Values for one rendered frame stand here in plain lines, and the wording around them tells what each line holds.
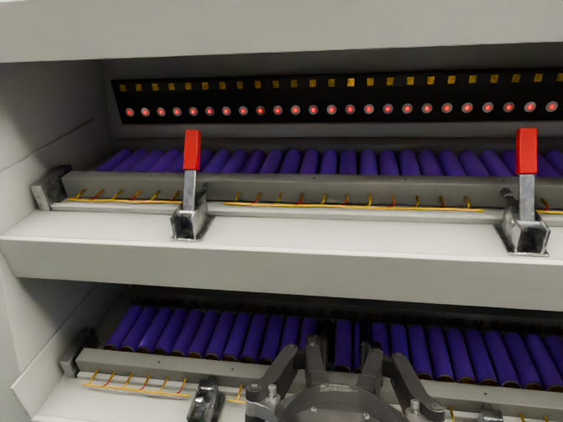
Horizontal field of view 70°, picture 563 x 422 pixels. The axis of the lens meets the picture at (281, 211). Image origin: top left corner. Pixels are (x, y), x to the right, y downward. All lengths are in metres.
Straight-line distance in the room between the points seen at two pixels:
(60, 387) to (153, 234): 0.23
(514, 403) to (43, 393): 0.47
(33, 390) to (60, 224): 0.18
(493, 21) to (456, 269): 0.17
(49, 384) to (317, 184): 0.36
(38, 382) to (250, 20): 0.41
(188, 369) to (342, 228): 0.23
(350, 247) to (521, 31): 0.19
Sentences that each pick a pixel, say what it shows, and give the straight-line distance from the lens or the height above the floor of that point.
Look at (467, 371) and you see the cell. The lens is 0.47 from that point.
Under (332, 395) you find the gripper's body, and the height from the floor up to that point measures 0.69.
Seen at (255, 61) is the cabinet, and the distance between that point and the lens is 0.52.
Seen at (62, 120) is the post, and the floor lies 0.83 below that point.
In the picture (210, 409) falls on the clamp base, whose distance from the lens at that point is 0.44.
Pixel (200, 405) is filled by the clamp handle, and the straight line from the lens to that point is 0.44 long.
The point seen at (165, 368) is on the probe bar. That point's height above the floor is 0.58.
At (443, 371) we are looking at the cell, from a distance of 0.47.
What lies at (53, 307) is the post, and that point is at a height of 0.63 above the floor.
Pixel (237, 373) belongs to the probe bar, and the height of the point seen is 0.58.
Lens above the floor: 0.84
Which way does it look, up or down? 14 degrees down
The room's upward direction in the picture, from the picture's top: 1 degrees counter-clockwise
